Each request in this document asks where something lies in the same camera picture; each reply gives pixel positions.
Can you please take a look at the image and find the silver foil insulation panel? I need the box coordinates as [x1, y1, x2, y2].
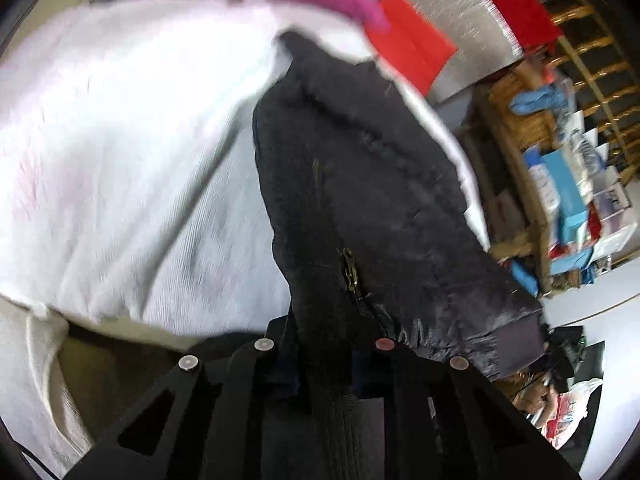
[409, 0, 524, 104]

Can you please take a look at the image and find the black quilted jacket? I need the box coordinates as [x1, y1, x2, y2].
[252, 29, 548, 480]

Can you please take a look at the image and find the red pillow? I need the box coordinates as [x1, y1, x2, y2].
[364, 0, 458, 96]

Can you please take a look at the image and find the wooden stair railing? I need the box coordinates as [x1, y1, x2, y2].
[539, 0, 639, 179]

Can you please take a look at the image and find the wicker basket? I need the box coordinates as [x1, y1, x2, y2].
[489, 61, 556, 153]

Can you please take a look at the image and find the red blanket on railing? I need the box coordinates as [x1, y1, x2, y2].
[491, 0, 561, 52]

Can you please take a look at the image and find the white bed blanket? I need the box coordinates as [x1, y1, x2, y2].
[0, 0, 492, 478]

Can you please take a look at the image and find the blue cloth in basket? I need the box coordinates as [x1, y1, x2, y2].
[509, 84, 568, 116]

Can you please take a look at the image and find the blue fashion box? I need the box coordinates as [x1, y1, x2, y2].
[542, 151, 588, 249]

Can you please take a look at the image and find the patterned white package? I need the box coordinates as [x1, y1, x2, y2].
[523, 145, 561, 221]

